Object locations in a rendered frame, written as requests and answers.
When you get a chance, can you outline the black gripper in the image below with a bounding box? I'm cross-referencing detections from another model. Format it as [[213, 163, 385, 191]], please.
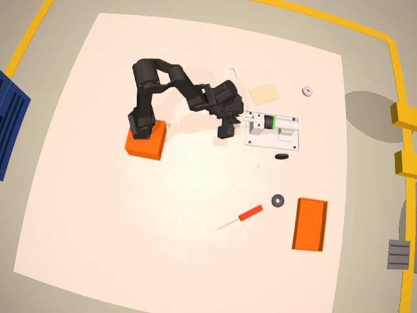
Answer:
[[209, 103, 241, 139]]

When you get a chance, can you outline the white metal shaft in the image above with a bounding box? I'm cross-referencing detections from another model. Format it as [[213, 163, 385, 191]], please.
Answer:
[[236, 116, 254, 122]]

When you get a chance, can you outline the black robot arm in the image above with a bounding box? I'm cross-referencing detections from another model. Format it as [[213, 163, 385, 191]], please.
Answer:
[[127, 58, 244, 140]]

